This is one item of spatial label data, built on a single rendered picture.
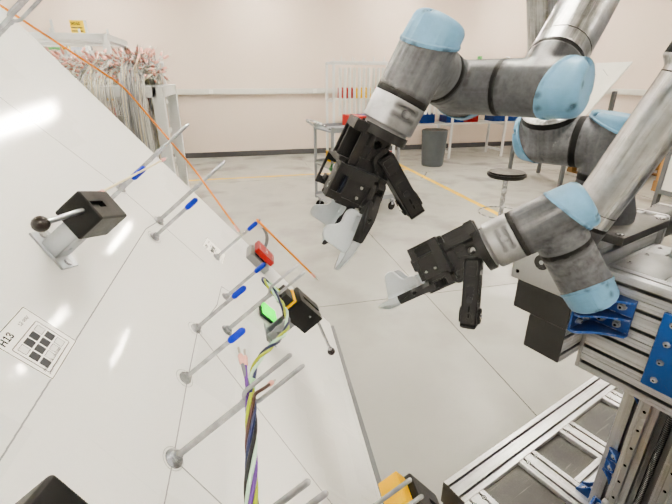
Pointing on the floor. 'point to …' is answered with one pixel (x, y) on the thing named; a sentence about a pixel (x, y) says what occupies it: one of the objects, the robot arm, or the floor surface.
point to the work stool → (505, 182)
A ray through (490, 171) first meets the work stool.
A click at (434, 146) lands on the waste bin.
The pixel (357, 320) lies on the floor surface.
